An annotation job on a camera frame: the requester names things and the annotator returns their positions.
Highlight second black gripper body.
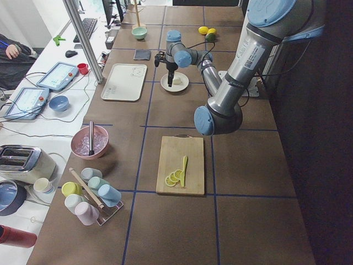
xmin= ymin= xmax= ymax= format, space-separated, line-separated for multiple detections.
xmin=166 ymin=61 xmax=178 ymax=79

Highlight white steamed bun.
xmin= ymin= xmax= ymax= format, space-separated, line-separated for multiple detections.
xmin=173 ymin=77 xmax=182 ymax=85

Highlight cream round plate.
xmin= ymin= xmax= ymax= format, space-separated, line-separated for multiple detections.
xmin=161 ymin=72 xmax=189 ymax=92

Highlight white robot base pillar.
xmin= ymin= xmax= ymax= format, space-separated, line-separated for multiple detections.
xmin=218 ymin=0 xmax=261 ymax=97

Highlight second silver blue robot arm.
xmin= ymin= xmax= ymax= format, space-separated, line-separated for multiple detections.
xmin=163 ymin=1 xmax=327 ymax=135

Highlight cream bear tray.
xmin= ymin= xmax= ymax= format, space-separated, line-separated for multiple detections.
xmin=101 ymin=63 xmax=147 ymax=102

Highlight person hand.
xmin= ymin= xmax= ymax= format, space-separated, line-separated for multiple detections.
xmin=6 ymin=44 xmax=20 ymax=60

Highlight grey folded cloth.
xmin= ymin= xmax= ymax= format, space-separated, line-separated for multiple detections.
xmin=133 ymin=49 xmax=151 ymax=61

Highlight mint green bowl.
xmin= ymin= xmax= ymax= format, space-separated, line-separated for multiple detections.
xmin=131 ymin=26 xmax=147 ymax=40

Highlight yellow lemon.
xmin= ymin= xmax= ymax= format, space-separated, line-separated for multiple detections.
xmin=207 ymin=28 xmax=216 ymax=35
xmin=198 ymin=26 xmax=209 ymax=35

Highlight green avocado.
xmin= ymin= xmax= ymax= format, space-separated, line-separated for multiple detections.
xmin=205 ymin=33 xmax=216 ymax=43

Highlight black remote box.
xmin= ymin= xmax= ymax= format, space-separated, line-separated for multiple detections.
xmin=105 ymin=29 xmax=119 ymax=50

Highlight wooden mug stand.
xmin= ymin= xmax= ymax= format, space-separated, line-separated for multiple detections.
xmin=132 ymin=0 xmax=147 ymax=29

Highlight red mug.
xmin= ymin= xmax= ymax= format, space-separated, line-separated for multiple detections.
xmin=77 ymin=63 xmax=89 ymax=75

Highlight bamboo cutting board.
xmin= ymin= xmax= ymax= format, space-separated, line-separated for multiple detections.
xmin=156 ymin=136 xmax=205 ymax=195

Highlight black monitor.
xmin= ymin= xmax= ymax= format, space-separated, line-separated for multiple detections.
xmin=102 ymin=0 xmax=124 ymax=28

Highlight black keyboard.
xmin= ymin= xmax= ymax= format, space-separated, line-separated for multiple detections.
xmin=82 ymin=18 xmax=98 ymax=39

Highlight yellow green knife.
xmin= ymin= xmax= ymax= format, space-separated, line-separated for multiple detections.
xmin=180 ymin=156 xmax=188 ymax=187

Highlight black computer mouse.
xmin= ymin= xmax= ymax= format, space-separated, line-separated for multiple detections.
xmin=65 ymin=50 xmax=78 ymax=58

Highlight metal tongs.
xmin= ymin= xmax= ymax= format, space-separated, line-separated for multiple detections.
xmin=88 ymin=121 xmax=94 ymax=156

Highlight lemon slices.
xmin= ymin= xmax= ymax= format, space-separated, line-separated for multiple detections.
xmin=164 ymin=169 xmax=185 ymax=187

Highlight teach pendant far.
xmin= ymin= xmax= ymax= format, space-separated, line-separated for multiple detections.
xmin=36 ymin=62 xmax=78 ymax=91

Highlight teach pendant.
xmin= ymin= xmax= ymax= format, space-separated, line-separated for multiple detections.
xmin=4 ymin=87 xmax=50 ymax=120
xmin=36 ymin=62 xmax=78 ymax=91

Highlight pink bowl with ice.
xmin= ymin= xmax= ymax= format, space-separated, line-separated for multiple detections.
xmin=71 ymin=125 xmax=109 ymax=160

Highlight green plastic tool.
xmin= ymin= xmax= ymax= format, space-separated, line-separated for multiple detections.
xmin=53 ymin=35 xmax=66 ymax=46

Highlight grey blue cup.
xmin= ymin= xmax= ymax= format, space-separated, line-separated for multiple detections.
xmin=81 ymin=167 xmax=103 ymax=182

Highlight mint cup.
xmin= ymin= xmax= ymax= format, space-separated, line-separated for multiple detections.
xmin=88 ymin=176 xmax=109 ymax=191

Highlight light blue cup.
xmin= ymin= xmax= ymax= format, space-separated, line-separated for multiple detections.
xmin=98 ymin=184 xmax=122 ymax=207

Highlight teach pendant near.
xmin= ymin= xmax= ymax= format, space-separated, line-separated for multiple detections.
xmin=4 ymin=87 xmax=50 ymax=120

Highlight yellow cup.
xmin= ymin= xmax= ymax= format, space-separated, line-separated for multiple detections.
xmin=61 ymin=182 xmax=82 ymax=197

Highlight acrylic cup rack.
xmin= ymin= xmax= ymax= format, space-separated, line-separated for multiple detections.
xmin=89 ymin=201 xmax=124 ymax=226

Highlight white cup on rack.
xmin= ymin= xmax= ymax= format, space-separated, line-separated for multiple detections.
xmin=65 ymin=194 xmax=88 ymax=214

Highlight cream paper cup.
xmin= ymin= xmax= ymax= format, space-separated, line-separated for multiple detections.
xmin=33 ymin=178 xmax=55 ymax=194

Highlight cream toaster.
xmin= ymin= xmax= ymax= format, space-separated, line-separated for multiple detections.
xmin=1 ymin=145 xmax=56 ymax=184

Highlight dark blue bowl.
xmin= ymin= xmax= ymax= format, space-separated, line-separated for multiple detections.
xmin=1 ymin=180 xmax=27 ymax=216

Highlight aluminium frame post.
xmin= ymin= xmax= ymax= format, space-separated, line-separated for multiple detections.
xmin=63 ymin=0 xmax=104 ymax=84

